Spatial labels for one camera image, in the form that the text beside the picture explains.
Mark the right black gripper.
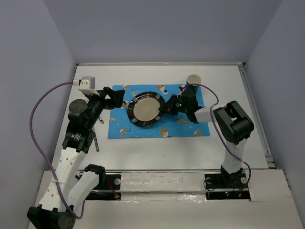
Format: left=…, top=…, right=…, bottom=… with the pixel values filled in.
left=157, top=94, right=189, bottom=115

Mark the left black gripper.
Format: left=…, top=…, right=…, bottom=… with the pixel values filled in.
left=85, top=87, right=125, bottom=129

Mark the black rimmed cream plate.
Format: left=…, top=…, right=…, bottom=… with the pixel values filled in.
left=127, top=91, right=165, bottom=127

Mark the teal cup cream inside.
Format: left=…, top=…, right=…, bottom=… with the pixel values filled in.
left=186, top=74, right=202, bottom=94

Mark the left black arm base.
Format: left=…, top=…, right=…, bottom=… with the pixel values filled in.
left=86, top=173, right=122, bottom=201

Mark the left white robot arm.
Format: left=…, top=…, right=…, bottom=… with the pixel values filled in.
left=27, top=87, right=125, bottom=229

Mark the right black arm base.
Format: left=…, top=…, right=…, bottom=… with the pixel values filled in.
left=203, top=172, right=251, bottom=200

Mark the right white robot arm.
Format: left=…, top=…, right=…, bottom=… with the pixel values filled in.
left=159, top=90, right=254, bottom=187

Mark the silver knife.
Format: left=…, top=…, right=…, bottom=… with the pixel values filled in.
left=94, top=131, right=100, bottom=152

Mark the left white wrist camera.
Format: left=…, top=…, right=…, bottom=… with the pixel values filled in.
left=72, top=76, right=99, bottom=95

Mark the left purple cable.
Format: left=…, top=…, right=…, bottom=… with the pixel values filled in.
left=30, top=81, right=85, bottom=219

